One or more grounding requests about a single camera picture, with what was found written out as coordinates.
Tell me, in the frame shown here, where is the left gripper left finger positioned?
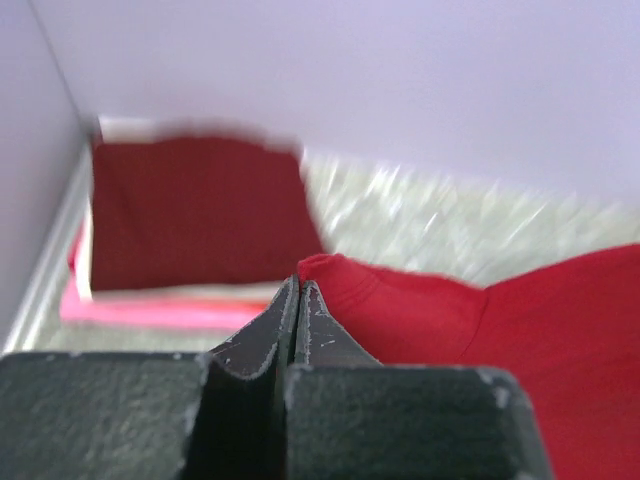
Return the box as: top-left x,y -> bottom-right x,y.
1,277 -> 299,479

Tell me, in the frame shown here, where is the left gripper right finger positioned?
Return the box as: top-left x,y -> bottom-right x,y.
285,282 -> 553,479

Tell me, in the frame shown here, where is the folded orange-red t-shirt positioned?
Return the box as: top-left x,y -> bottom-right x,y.
197,299 -> 268,315

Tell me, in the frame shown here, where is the folded pink t-shirt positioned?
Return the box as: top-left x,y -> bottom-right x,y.
59,246 -> 260,330

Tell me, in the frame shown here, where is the folded dark red t-shirt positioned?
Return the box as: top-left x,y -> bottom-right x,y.
90,136 -> 324,292

